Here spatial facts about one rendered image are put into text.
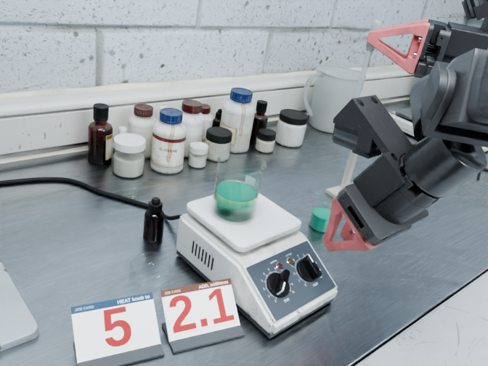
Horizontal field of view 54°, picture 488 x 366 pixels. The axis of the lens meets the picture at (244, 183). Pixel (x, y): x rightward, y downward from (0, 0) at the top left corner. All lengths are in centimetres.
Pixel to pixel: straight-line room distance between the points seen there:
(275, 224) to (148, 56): 52
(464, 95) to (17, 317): 50
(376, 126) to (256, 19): 72
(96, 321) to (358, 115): 36
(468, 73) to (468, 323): 43
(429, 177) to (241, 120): 60
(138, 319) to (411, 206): 32
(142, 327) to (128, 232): 21
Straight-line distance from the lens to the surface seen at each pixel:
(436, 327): 72
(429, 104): 43
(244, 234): 61
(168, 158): 90
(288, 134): 111
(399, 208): 51
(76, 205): 81
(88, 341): 56
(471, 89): 41
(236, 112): 100
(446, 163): 47
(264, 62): 125
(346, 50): 147
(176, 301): 58
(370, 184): 51
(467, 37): 70
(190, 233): 65
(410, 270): 81
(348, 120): 53
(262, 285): 59
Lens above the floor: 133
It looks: 28 degrees down
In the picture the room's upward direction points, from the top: 10 degrees clockwise
